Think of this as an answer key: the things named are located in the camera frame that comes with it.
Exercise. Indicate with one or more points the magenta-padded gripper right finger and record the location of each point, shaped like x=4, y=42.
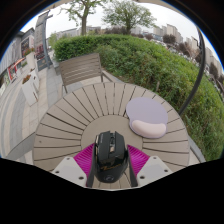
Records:
x=155, y=168

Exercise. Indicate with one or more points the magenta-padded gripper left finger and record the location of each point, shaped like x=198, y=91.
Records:
x=68, y=170

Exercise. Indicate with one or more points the black computer mouse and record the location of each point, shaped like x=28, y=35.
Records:
x=110, y=156

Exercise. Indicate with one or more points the lilac mouse pad with wrist rest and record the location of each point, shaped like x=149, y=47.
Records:
x=146, y=111

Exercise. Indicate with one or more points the white planter box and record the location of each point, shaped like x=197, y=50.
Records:
x=30, y=91

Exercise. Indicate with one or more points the green hedge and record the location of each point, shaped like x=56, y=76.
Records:
x=150, y=66

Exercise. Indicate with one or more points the brown slatted chair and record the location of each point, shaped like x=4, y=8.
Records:
x=80, y=68

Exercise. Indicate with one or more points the black curved pole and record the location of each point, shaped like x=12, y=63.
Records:
x=199, y=73

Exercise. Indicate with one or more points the tall grey sign board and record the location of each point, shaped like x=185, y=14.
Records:
x=40, y=43

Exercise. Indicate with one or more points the distant apartment buildings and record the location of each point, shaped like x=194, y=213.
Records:
x=171, y=30

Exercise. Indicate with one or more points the bare-trunk tree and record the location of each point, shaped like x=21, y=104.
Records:
x=82, y=20

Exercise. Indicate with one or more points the round leafy tree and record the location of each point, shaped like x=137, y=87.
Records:
x=128, y=13

